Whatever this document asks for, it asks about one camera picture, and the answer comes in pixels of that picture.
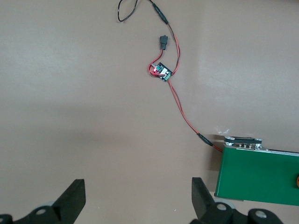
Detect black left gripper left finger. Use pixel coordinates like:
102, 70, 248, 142
14, 179, 86, 224

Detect black inline rocker switch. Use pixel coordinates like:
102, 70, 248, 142
158, 34, 169, 51

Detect red black motor wire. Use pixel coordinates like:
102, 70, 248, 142
169, 79, 224, 154

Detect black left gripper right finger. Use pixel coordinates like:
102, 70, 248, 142
190, 177, 283, 224

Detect green conveyor belt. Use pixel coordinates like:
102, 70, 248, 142
214, 135, 299, 207

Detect small black controller circuit board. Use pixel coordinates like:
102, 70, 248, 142
150, 62, 176, 84

